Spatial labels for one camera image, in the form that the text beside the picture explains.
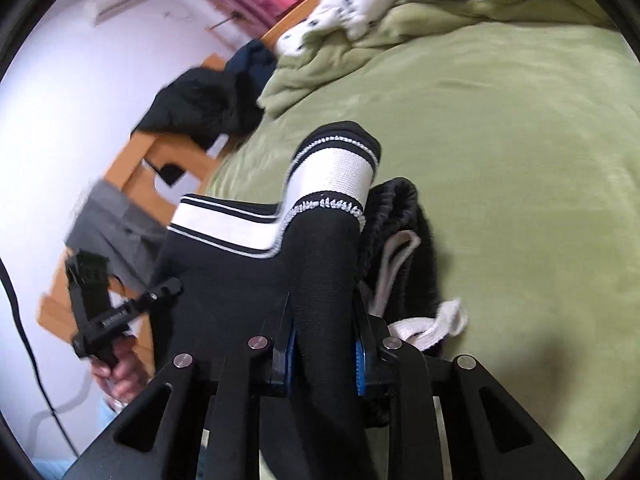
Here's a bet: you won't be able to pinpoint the person's left hand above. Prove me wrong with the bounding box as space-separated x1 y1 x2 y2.
92 335 151 406

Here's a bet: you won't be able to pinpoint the grey cloth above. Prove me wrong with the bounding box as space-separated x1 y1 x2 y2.
65 180 171 291

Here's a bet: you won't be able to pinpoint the white patterned duvet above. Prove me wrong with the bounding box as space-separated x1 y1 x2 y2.
275 0 556 56

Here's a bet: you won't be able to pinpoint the black pants with white stripes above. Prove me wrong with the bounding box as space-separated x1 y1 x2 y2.
150 121 468 480

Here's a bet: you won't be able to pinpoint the black cable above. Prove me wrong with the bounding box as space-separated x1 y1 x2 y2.
0 257 81 456

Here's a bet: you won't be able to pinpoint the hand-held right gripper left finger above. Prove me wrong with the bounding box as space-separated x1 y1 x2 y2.
62 292 301 480

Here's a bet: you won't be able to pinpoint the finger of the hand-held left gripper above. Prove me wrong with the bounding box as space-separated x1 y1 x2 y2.
117 277 183 320

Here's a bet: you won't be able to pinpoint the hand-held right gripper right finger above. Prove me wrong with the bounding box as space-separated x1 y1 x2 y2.
352 290 586 480

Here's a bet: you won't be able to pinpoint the crumpled green blanket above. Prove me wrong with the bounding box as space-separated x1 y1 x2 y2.
256 0 616 118

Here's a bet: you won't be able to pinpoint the navy garment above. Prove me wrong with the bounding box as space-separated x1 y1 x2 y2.
225 39 278 91

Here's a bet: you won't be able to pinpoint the wooden rack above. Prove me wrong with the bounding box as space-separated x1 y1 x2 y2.
210 7 251 31

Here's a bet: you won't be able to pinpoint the black jacket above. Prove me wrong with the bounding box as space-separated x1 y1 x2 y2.
131 67 266 151

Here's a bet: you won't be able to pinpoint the green bed sheet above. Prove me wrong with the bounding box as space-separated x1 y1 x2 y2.
205 20 640 480

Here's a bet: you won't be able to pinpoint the wooden bed frame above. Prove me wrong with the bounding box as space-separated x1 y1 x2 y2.
37 0 336 361

